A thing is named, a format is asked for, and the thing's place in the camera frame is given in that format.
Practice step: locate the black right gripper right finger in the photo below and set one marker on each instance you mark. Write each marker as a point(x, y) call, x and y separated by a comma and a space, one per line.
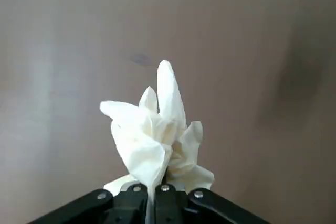
point(178, 208)

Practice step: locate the white disposable gloves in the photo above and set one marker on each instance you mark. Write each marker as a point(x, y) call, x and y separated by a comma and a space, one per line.
point(147, 140)

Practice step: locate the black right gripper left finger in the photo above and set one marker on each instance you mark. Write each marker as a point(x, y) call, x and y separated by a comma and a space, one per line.
point(123, 208)

